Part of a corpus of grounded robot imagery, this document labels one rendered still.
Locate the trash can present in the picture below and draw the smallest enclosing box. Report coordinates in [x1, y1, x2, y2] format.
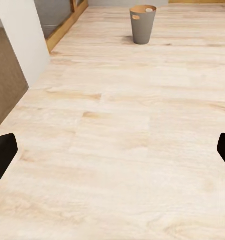
[129, 5, 157, 45]

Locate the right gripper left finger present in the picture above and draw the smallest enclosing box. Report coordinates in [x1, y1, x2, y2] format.
[0, 133, 18, 180]

